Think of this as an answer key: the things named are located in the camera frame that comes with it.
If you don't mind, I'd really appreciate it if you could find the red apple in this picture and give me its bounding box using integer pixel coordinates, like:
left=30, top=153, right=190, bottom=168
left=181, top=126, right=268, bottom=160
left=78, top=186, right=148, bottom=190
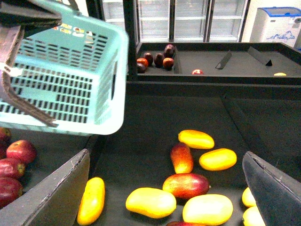
left=6, top=140, right=37, bottom=164

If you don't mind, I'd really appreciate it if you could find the white chest freezer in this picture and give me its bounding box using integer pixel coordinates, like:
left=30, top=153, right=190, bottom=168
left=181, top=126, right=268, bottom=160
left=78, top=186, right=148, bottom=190
left=250, top=7, right=301, bottom=48

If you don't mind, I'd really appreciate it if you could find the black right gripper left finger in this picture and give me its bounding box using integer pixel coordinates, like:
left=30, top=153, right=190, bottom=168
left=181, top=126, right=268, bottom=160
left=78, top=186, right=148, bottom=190
left=0, top=149, right=90, bottom=226

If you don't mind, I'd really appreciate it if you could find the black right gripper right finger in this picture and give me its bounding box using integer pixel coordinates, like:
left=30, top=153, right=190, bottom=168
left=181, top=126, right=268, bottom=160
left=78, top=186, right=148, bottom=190
left=242, top=152, right=301, bottom=226

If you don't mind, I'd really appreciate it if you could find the small red yellow mango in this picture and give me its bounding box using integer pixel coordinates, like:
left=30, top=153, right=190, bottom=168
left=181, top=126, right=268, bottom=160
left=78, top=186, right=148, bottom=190
left=170, top=143, right=194, bottom=174

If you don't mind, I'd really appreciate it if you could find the light blue plastic basket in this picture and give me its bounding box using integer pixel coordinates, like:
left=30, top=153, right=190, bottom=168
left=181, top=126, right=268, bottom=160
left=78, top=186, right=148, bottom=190
left=0, top=0, right=129, bottom=136

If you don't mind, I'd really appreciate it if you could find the dark wooden display stand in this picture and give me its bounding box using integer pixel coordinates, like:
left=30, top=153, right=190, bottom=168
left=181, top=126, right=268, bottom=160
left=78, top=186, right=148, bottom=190
left=0, top=42, right=301, bottom=226

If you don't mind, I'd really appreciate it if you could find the glass door refrigerator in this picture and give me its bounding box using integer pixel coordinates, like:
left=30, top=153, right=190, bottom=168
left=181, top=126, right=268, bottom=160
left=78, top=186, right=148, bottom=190
left=101, top=0, right=250, bottom=43

